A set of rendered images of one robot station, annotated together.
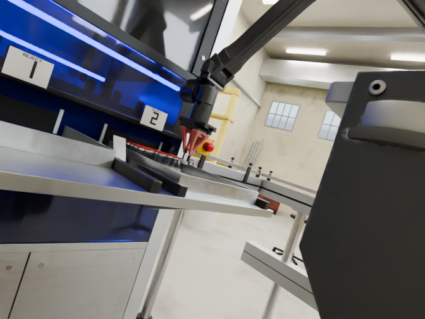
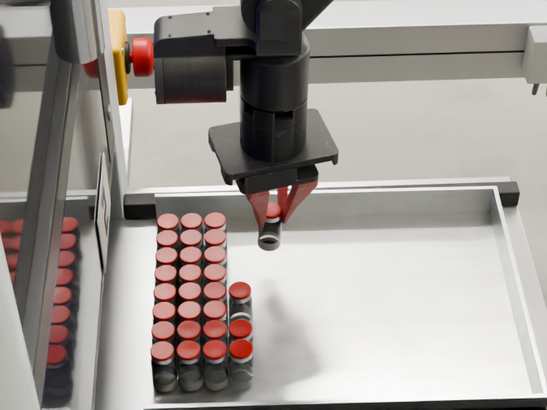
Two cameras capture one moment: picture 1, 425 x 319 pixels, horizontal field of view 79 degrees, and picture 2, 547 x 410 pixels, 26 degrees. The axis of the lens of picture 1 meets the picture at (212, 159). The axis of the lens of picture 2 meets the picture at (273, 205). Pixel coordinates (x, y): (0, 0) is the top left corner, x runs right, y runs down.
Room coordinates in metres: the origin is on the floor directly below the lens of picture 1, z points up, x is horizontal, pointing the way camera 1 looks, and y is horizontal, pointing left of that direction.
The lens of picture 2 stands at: (0.22, 0.64, 1.72)
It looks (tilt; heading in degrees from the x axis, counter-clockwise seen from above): 44 degrees down; 313
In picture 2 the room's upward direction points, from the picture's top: straight up
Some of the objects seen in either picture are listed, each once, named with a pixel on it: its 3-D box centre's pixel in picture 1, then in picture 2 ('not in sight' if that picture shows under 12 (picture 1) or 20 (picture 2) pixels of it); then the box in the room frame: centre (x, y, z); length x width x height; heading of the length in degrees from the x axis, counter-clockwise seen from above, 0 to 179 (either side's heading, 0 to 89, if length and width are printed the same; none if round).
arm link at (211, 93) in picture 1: (205, 95); (267, 67); (0.76, 0.08, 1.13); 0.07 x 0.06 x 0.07; 47
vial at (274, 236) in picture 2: (186, 157); (269, 228); (0.76, 0.08, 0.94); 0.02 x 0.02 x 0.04
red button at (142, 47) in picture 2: (208, 146); (137, 57); (0.99, 0.03, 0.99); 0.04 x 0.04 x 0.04; 46
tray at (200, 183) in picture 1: (179, 171); (334, 299); (0.68, 0.07, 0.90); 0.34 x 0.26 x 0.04; 45
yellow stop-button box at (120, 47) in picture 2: (200, 144); (92, 58); (1.02, 0.06, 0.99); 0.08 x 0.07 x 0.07; 46
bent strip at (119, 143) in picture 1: (129, 156); not in sight; (0.53, 0.16, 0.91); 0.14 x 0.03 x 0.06; 47
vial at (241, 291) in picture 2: (159, 160); (240, 306); (0.73, 0.14, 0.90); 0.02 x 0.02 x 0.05
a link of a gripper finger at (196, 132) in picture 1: (191, 138); (269, 185); (0.76, 0.08, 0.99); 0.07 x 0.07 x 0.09; 60
